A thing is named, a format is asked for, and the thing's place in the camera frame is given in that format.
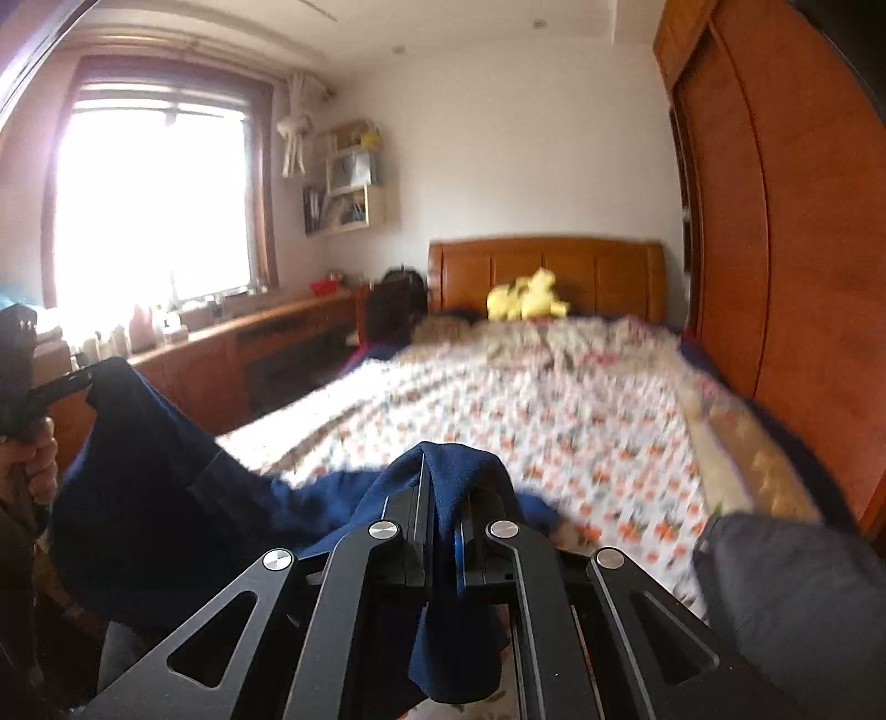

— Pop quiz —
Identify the yellow plush toy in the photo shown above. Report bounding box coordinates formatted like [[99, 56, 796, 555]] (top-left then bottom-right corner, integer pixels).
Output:
[[487, 269, 569, 321]]

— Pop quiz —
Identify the pink bottle on sill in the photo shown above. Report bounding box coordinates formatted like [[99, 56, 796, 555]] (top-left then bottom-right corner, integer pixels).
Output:
[[129, 306, 156, 354]]

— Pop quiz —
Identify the person's left hand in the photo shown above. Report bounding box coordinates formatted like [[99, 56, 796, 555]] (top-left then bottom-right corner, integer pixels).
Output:
[[0, 417, 59, 506]]

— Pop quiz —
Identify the white wall shelf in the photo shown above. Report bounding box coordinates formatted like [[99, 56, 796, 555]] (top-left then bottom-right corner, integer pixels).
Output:
[[302, 120, 386, 237]]

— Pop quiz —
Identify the person's grey trouser leg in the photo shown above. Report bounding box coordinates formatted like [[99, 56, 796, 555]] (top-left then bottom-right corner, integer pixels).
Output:
[[692, 513, 884, 718]]

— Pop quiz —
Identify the dark backpack on chair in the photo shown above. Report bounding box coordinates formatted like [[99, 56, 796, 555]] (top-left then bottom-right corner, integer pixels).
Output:
[[360, 265, 428, 345]]

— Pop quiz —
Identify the red bowl on desk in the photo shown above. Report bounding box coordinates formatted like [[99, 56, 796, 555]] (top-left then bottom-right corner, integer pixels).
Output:
[[310, 277, 341, 297]]

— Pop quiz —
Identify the wooden wardrobe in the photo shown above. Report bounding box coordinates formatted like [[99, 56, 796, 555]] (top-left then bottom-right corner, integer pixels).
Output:
[[653, 2, 884, 536]]

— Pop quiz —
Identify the orange floral bed sheet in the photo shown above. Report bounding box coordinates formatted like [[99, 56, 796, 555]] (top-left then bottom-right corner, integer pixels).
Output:
[[221, 316, 821, 612]]

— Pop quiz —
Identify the tied white curtain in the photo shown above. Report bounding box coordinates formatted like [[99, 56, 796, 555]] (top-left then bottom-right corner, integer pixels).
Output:
[[276, 70, 327, 178]]

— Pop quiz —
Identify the wooden headboard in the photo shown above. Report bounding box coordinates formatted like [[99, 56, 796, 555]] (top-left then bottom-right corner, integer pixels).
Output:
[[426, 235, 670, 327]]

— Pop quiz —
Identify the navy blue suit jacket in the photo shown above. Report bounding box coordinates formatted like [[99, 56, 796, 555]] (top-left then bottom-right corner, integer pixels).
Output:
[[49, 355, 563, 707]]

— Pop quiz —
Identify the window with brown frame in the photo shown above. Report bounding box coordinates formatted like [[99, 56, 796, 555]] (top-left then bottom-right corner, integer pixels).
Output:
[[40, 54, 279, 309]]

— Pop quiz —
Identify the long wooden desk cabinet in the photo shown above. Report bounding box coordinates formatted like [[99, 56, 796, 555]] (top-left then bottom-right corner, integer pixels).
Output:
[[40, 289, 368, 479]]

